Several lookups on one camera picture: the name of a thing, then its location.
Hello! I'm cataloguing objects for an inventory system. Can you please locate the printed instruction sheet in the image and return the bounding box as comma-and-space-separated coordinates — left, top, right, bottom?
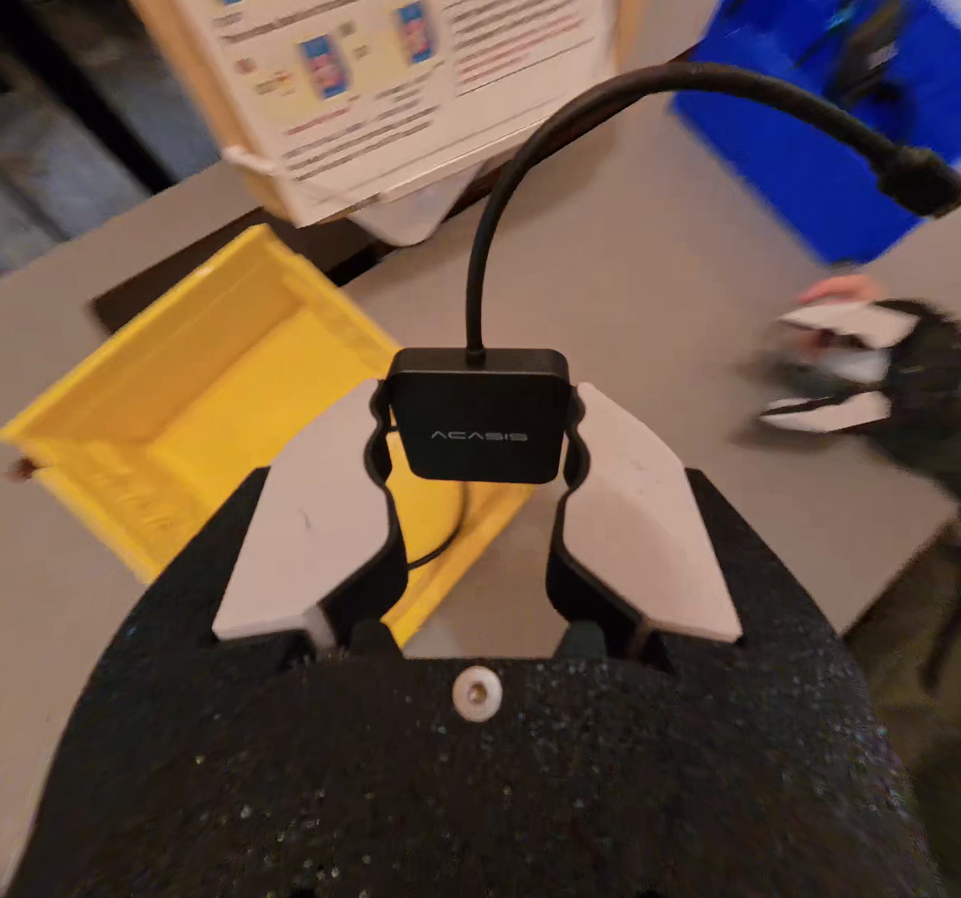
143, 0, 628, 227

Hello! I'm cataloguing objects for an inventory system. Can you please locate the grey desk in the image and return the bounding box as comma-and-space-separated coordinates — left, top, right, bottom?
0, 0, 961, 764

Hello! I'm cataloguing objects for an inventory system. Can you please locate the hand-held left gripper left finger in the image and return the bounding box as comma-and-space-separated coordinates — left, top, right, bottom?
212, 379, 412, 651

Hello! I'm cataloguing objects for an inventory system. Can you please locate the person's right hand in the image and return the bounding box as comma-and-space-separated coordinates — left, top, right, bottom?
797, 275, 885, 308

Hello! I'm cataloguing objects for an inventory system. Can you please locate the black square adapter with cable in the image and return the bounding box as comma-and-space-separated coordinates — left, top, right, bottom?
387, 61, 961, 484

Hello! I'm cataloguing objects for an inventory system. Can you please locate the white folded paper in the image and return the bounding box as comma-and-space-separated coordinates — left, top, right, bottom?
351, 163, 485, 248

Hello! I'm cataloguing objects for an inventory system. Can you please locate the instruction sheet on cardboard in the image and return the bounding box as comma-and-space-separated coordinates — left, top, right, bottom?
94, 0, 654, 220

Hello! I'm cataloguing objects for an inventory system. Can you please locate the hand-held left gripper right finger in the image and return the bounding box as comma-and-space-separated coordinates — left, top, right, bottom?
545, 381, 746, 660

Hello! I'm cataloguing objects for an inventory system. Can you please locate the blue plastic bin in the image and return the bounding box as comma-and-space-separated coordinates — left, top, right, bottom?
672, 0, 961, 264

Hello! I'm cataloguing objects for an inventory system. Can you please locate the yellow plastic bin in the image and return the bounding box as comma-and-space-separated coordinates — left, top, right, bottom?
0, 223, 537, 648

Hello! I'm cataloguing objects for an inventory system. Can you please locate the thin black cable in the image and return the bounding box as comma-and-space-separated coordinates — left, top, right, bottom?
382, 424, 472, 570

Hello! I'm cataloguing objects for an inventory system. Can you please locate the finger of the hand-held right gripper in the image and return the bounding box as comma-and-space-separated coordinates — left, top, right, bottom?
758, 390, 894, 436
778, 302, 921, 349

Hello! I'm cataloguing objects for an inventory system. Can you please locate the person's olive green clothing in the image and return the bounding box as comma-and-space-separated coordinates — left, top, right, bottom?
845, 530, 961, 898

